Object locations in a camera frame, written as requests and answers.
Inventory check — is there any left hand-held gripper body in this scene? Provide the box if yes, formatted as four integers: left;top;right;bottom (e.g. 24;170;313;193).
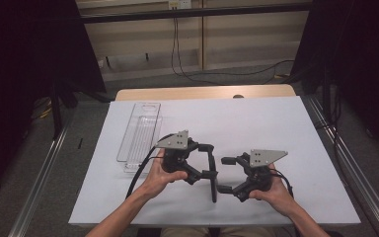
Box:
155;129;201;186

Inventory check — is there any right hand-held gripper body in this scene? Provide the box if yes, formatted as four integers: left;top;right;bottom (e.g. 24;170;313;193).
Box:
235;149;289;203

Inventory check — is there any person's left hand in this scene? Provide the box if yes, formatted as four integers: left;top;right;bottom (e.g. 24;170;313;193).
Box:
140;148;190;200

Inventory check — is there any person's right hand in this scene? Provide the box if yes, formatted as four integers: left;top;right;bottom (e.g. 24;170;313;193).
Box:
248;163;299;217

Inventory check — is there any white table board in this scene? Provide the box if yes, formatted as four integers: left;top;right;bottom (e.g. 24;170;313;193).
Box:
68;96;362;227

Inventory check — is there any clear plastic box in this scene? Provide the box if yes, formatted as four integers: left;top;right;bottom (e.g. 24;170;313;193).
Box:
115;102;164;175

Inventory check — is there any wooden table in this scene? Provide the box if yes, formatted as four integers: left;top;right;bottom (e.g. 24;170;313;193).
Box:
114;84;297;102

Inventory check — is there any black stand leg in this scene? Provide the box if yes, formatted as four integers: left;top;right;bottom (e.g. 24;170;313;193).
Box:
49;82;80;140

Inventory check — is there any black horizontal bar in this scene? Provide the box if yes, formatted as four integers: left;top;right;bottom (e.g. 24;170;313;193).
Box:
78;2;314;25

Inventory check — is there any black curtain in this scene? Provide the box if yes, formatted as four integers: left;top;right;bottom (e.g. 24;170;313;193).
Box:
289;0;379;166
0;0;108;205

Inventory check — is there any right hand-held gripper cable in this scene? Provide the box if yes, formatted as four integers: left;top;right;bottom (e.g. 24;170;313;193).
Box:
269;168;295;199

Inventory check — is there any hand-held gripper cable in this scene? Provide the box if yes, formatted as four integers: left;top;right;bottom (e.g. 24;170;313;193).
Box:
125;132;176;200
269;168;295;199

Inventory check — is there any left hand-held gripper cable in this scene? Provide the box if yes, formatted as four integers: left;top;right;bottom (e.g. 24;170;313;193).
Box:
125;132;176;200

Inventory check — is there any black floor cable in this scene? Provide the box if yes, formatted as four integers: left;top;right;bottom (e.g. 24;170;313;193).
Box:
176;18;296;86

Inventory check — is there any black wall cable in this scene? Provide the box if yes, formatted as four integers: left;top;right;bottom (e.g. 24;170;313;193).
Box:
170;18;195;80

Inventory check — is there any metal floor rail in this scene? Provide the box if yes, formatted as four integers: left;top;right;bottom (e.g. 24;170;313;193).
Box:
8;124;71;237
304;95;379;237

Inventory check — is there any yellow cable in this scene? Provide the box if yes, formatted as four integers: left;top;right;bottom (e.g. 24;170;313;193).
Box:
29;98;54;120

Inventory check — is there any white wall outlet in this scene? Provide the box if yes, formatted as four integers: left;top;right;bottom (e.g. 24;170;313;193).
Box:
168;0;192;10

